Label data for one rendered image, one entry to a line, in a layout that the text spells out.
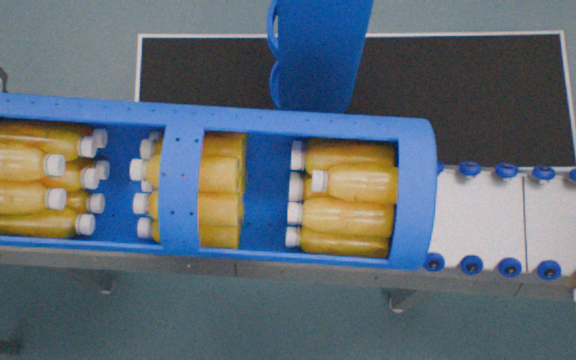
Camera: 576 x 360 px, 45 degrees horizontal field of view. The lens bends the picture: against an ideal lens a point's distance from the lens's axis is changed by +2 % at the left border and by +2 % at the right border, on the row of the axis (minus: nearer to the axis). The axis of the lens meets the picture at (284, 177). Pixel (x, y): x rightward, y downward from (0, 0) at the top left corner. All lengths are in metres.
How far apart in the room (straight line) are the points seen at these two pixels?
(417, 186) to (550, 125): 1.38
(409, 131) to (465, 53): 1.33
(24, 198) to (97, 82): 1.38
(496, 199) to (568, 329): 1.06
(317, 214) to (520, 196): 0.49
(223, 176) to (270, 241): 0.22
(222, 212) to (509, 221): 0.62
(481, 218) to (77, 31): 1.78
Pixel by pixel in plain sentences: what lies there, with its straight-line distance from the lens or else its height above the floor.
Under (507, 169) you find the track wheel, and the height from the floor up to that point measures 0.98.
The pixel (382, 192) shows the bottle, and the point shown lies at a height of 1.17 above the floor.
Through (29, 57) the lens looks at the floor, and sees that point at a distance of 2.78.
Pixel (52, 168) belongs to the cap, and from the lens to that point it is 1.30.
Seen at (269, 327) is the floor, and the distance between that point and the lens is 2.34.
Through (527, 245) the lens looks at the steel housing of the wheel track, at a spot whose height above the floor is 0.93.
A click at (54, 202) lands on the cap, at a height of 1.12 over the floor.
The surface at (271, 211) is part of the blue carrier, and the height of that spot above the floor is 0.96.
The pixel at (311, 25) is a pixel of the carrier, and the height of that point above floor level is 0.84.
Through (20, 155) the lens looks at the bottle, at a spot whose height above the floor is 1.18.
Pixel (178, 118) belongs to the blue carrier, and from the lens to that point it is 1.23.
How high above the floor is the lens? 2.33
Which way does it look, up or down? 73 degrees down
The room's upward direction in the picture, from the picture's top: straight up
